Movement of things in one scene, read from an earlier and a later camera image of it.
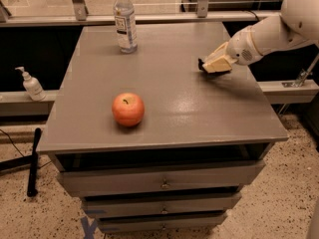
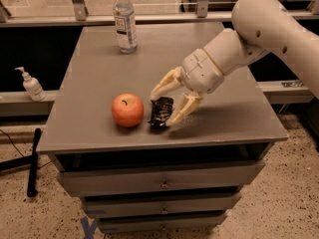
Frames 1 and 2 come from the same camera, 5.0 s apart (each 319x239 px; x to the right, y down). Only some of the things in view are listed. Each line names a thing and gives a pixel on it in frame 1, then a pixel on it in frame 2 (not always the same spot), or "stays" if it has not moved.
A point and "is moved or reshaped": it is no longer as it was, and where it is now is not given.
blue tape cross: x=89 y=228 stays
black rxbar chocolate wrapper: x=200 y=63 is moved or reshaped
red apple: x=128 y=109 stays
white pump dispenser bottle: x=32 y=86 stays
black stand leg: x=27 y=160 stays
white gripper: x=241 y=51 -> x=201 y=71
